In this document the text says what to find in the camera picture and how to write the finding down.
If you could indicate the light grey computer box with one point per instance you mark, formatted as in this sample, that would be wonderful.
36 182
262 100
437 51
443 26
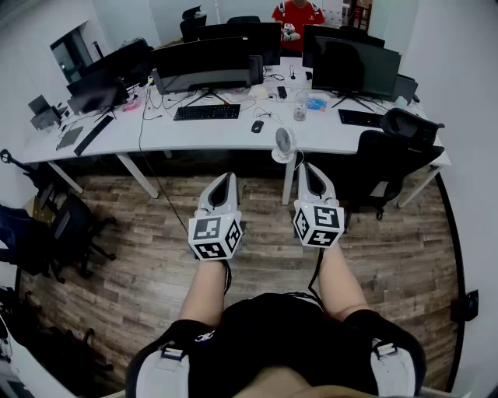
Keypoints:
406 87

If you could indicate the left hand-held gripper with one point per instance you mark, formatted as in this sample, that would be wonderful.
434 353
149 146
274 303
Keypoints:
212 235

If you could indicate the blue packet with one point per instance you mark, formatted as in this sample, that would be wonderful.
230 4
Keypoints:
317 104

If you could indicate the black computer mouse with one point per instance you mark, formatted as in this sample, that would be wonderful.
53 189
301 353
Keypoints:
257 126

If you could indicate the small dark screen device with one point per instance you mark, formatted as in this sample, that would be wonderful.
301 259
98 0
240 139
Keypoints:
44 116

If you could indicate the dark grey computer box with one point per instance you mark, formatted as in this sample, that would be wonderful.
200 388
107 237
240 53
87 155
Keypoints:
256 70

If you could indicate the dark blue bag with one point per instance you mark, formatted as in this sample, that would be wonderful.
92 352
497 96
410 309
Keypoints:
19 237

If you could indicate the clear green liquid bottle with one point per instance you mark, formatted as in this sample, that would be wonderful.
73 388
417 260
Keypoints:
400 102

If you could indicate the flat black monitor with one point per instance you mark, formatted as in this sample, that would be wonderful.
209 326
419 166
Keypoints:
323 31
356 68

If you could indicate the wide curved black monitor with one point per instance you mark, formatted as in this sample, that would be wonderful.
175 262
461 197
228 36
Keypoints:
249 37
202 64

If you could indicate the black tripod stand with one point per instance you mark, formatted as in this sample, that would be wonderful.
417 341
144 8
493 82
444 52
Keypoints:
27 171

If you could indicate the person's left forearm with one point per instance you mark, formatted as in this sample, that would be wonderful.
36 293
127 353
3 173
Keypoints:
204 291

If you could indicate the yellowish plastic bag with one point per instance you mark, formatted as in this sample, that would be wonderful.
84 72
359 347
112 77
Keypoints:
258 92

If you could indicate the long black bar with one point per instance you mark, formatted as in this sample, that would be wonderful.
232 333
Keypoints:
93 135

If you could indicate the black swivel chair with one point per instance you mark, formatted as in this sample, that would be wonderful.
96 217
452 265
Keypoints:
70 229

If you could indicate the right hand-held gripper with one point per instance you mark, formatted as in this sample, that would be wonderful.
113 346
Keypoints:
319 227

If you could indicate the small black round-base stand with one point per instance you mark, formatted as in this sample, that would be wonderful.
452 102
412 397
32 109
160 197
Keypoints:
292 75

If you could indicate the black office chair with headrest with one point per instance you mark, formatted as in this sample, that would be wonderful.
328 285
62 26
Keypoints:
389 163

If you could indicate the black keyboard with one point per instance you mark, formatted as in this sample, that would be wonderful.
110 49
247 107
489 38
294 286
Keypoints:
360 117
206 112

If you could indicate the clear plastic jar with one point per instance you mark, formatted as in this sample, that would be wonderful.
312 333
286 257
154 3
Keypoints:
300 105

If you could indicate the small white desk fan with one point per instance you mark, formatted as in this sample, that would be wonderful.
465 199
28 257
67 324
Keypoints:
285 140

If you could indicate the person's black shirt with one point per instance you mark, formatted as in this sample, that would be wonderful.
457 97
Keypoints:
272 334

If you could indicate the pink box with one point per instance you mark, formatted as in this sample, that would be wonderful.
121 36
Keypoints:
131 105

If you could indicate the person's right forearm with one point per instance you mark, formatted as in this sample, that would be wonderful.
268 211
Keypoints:
338 283

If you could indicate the small black monitor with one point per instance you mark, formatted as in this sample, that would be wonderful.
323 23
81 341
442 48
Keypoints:
97 91

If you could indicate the black smartphone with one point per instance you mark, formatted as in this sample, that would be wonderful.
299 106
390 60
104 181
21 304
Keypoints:
282 92

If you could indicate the black pole with clamp box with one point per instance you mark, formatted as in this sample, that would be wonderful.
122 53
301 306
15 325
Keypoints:
465 307

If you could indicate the dark glass window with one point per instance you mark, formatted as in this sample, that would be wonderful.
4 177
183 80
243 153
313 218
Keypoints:
72 52

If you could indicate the grey tablet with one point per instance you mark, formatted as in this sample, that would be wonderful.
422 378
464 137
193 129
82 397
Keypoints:
70 137

